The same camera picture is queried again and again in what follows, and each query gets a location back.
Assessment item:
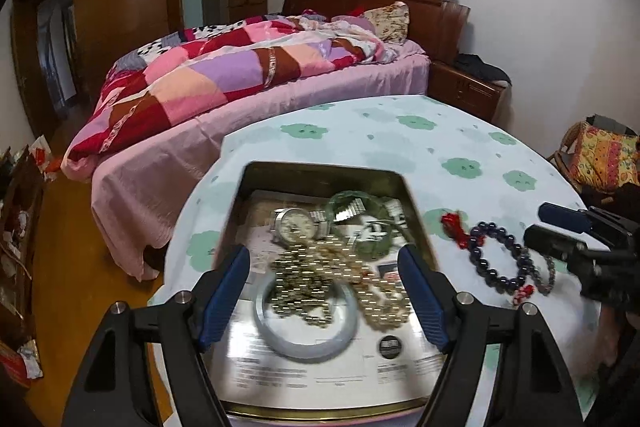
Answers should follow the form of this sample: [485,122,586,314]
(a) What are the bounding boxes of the colourful patterned cushion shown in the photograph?
[570,124,640,188]

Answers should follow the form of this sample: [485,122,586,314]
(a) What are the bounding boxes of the wicker chair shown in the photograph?
[547,122,640,204]

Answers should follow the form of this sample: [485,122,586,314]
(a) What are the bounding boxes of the pale jade bangle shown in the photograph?
[252,277,361,361]

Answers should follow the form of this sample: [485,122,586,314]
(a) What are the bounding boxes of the lilac pillow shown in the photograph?
[332,14,376,34]

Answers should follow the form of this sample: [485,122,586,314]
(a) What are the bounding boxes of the purple bead bracelet red tassel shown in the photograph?
[440,211,539,306]

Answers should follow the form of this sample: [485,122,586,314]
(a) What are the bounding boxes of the grey cloth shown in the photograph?
[587,114,632,134]

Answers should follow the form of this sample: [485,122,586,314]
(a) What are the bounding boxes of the red and white bag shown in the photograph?
[30,134,54,180]

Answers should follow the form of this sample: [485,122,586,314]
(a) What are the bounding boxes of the green jade bangle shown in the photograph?
[322,189,416,258]

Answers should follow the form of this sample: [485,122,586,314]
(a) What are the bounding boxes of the grey bead bracelet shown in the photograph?
[525,247,559,296]

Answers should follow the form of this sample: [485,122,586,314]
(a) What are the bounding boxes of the wooden headboard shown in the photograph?
[280,0,472,68]

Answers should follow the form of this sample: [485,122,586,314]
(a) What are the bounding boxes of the person's right forearm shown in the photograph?
[595,302,640,389]

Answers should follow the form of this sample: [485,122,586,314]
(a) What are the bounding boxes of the floral pillow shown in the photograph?
[362,2,411,44]

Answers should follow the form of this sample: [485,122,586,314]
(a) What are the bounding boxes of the patchwork quilt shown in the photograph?
[62,14,401,180]

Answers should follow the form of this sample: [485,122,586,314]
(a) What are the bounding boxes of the silver wristwatch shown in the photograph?
[270,199,368,249]

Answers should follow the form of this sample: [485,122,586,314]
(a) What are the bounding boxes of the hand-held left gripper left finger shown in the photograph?
[60,245,252,427]

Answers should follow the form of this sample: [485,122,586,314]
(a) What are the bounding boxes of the wooden nightstand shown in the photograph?
[427,57,512,126]

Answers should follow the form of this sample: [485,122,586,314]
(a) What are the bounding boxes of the bed with pink sheet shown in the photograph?
[62,39,432,283]

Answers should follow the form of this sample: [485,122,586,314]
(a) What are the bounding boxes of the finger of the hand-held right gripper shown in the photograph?
[522,224,609,268]
[537,202,637,248]

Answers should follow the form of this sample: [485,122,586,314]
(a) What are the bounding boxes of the dark garment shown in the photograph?
[580,179,640,219]

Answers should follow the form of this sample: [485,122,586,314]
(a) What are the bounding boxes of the dark clothes pile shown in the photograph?
[452,53,512,84]

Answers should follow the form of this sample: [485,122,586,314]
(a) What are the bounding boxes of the pearl necklace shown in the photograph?
[267,239,414,334]

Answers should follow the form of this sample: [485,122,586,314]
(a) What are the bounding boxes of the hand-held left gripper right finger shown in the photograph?
[398,243,586,427]

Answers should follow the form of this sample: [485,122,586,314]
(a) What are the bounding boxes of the wooden side cabinet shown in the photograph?
[0,147,47,358]

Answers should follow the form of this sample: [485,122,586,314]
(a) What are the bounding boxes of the pink metal tin box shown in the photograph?
[210,161,453,421]

